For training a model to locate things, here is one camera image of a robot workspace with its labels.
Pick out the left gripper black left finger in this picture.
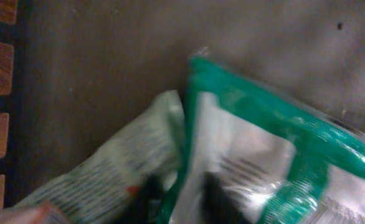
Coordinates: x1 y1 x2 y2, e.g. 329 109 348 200
114 175 164 224

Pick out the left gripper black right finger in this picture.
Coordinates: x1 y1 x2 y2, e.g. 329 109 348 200
202 172 250 224

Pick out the white printed tube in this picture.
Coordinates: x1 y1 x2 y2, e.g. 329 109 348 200
16 90 184 223

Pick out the green white wipes packet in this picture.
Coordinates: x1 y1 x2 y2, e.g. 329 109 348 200
158 51 365 223

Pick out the orange small tissue pack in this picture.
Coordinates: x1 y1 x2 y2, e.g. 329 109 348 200
0 202 70 224

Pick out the grey plastic mesh basket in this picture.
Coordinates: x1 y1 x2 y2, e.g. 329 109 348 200
4 0 365 207

